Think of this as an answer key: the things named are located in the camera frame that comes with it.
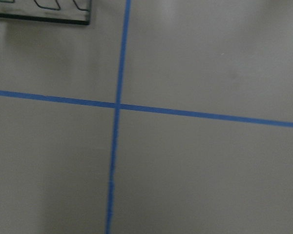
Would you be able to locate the black wire cup rack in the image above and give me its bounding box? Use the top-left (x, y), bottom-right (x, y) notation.
top-left (0, 0), bottom-right (92, 25)

